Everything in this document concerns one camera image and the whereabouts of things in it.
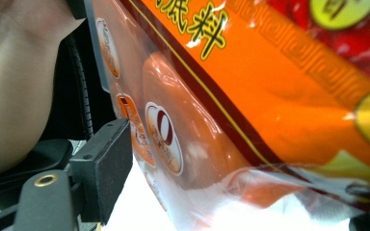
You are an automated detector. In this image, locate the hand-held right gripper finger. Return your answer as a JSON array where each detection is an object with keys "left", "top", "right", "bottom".
[{"left": 68, "top": 117, "right": 134, "bottom": 226}]

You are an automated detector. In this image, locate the large orange clear seasoning packet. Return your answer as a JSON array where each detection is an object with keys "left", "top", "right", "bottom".
[{"left": 86, "top": 0, "right": 370, "bottom": 231}]

